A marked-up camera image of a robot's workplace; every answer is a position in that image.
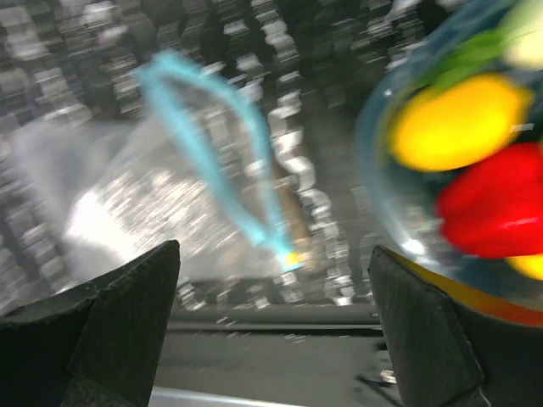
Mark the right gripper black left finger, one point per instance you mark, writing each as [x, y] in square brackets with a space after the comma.
[97, 344]

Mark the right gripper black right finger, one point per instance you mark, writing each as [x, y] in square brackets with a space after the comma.
[451, 344]

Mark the red fake bell pepper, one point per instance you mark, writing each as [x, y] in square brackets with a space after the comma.
[493, 209]

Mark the clear zip top bag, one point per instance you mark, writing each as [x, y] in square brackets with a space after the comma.
[196, 167]

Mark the yellow fake lemon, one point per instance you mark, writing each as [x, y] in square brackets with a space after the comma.
[461, 125]

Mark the green fake leafy vegetable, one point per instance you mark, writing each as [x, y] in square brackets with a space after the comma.
[467, 58]

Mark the beige fake egg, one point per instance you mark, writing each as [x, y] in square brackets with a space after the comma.
[522, 35]

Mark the orange fake mango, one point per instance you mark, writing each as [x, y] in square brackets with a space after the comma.
[529, 265]

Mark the teal plastic container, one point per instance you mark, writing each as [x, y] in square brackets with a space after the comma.
[403, 199]

